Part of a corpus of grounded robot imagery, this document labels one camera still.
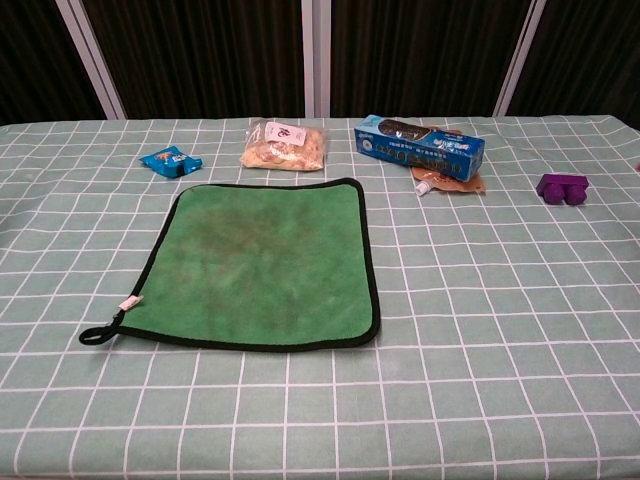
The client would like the blue cookie box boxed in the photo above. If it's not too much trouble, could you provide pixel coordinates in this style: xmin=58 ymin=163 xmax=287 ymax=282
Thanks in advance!
xmin=353 ymin=114 xmax=486 ymax=183

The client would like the brown spout pouch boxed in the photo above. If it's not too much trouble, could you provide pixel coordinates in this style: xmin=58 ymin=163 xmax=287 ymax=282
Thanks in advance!
xmin=410 ymin=127 xmax=487 ymax=197

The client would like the purple toy block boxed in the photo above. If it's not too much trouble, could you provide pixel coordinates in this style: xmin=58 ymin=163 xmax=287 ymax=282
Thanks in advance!
xmin=535 ymin=172 xmax=590 ymax=207

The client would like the green white checked tablecloth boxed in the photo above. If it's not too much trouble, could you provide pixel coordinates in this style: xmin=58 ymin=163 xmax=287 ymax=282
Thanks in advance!
xmin=0 ymin=114 xmax=640 ymax=480

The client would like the small blue snack packet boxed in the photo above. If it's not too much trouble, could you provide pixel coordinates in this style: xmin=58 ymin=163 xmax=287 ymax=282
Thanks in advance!
xmin=138 ymin=145 xmax=204 ymax=180

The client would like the green cloth with black trim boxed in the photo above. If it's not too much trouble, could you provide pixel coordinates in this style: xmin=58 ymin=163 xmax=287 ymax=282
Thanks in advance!
xmin=78 ymin=177 xmax=382 ymax=354

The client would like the dark pleated curtain panel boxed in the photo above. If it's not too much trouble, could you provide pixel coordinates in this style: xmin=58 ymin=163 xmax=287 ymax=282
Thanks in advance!
xmin=82 ymin=0 xmax=306 ymax=120
xmin=329 ymin=0 xmax=532 ymax=119
xmin=0 ymin=0 xmax=107 ymax=127
xmin=505 ymin=0 xmax=640 ymax=117

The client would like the white partition post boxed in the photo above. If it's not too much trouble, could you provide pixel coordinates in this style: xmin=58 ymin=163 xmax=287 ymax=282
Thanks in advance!
xmin=301 ymin=0 xmax=332 ymax=119
xmin=492 ymin=0 xmax=547 ymax=118
xmin=54 ymin=0 xmax=127 ymax=120

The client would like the clear bag of beige snacks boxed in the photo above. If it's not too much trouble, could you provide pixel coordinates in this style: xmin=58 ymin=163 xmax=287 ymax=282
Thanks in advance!
xmin=239 ymin=118 xmax=327 ymax=173

